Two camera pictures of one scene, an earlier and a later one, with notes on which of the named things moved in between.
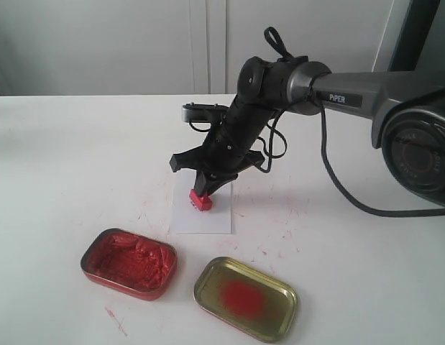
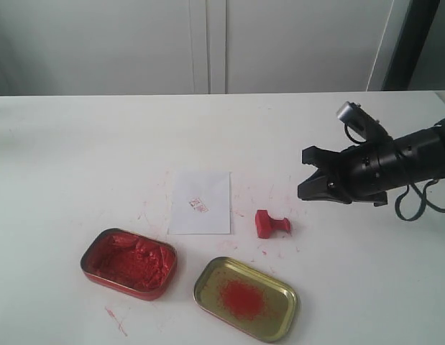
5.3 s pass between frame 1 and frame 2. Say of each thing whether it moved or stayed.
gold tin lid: stayed
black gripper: moved
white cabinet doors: stayed
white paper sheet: stayed
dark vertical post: stayed
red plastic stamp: moved
